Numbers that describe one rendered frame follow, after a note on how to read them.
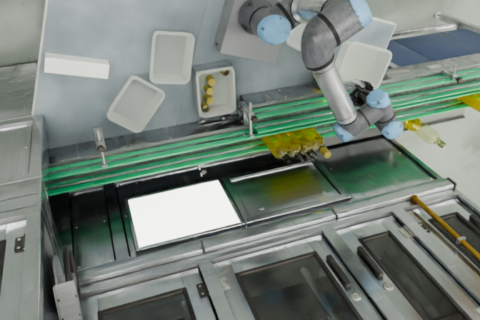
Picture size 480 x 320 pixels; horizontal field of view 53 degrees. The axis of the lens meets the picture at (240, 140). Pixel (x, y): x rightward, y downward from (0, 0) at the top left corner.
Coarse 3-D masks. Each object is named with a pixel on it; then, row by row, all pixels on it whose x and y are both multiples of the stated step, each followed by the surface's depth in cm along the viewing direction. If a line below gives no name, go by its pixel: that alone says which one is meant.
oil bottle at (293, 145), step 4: (288, 132) 220; (280, 136) 218; (284, 136) 217; (288, 136) 217; (292, 136) 217; (284, 140) 214; (288, 140) 214; (292, 140) 214; (288, 144) 211; (292, 144) 211; (296, 144) 211; (292, 148) 209; (296, 148) 209; (300, 148) 210; (292, 152) 209; (292, 156) 211
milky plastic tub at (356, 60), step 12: (348, 48) 190; (360, 48) 200; (372, 48) 194; (336, 60) 198; (348, 60) 201; (360, 60) 203; (372, 60) 205; (384, 60) 201; (348, 72) 204; (360, 72) 206; (372, 72) 206; (384, 72) 201; (372, 84) 205
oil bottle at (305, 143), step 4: (292, 132) 220; (296, 132) 220; (300, 132) 220; (296, 136) 217; (300, 136) 216; (304, 136) 216; (296, 140) 215; (300, 140) 214; (304, 140) 214; (308, 140) 214; (300, 144) 212; (304, 144) 211; (308, 144) 211; (312, 144) 212; (304, 148) 211; (312, 148) 212; (304, 152) 212
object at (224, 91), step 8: (200, 72) 205; (208, 72) 206; (216, 72) 215; (232, 72) 210; (200, 80) 214; (216, 80) 217; (224, 80) 218; (232, 80) 212; (200, 88) 216; (216, 88) 219; (224, 88) 220; (232, 88) 214; (200, 96) 218; (216, 96) 221; (224, 96) 222; (232, 96) 217; (200, 104) 212; (208, 104) 221; (216, 104) 223; (224, 104) 223; (232, 104) 219; (200, 112) 214; (208, 112) 218; (216, 112) 218; (224, 112) 218; (232, 112) 219
